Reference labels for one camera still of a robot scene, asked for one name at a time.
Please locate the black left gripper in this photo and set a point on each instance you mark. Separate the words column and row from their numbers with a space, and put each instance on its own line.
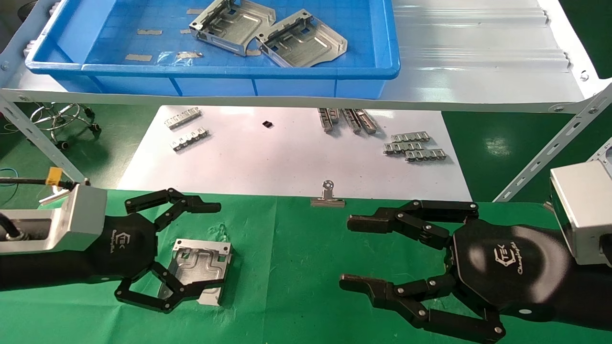
column 129, row 246

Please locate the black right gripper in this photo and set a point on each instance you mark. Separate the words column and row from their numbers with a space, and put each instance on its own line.
column 511, row 263

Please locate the silver sheet metal bracket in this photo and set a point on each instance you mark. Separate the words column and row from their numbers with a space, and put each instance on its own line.
column 234, row 26
column 306, row 45
column 201, row 263

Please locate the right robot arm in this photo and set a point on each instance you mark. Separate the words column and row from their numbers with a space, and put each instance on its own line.
column 588, row 298

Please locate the green table cloth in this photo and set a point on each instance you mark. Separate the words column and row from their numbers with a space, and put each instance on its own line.
column 287, row 286

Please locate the silver binder clip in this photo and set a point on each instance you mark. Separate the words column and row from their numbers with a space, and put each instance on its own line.
column 55, row 196
column 327, row 200

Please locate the blue plastic bin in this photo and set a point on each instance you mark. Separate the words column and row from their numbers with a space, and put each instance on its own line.
column 239, row 81

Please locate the chrome stool base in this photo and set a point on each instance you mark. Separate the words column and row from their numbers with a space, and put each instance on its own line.
column 62, row 117

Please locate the crumpled clear plastic film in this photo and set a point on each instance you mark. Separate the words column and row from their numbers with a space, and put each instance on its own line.
column 184, row 55

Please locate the grey tape patch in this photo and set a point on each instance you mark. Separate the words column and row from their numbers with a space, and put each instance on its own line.
column 138, row 57
column 149, row 32
column 195, row 11

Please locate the white metal shelf rack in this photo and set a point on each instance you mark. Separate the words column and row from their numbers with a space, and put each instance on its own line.
column 478, row 57

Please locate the silver metal rail strip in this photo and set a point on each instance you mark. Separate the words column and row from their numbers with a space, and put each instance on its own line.
column 367, row 122
column 325, row 120
column 352, row 121
column 410, row 137
column 182, row 118
column 335, row 114
column 425, row 155
column 403, row 148
column 190, row 139

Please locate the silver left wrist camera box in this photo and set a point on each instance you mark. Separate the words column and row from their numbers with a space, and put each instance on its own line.
column 81, row 215

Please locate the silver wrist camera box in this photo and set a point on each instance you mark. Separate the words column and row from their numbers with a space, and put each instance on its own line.
column 581, row 210
column 81, row 215

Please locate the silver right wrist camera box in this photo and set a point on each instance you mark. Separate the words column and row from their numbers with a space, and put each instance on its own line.
column 581, row 210

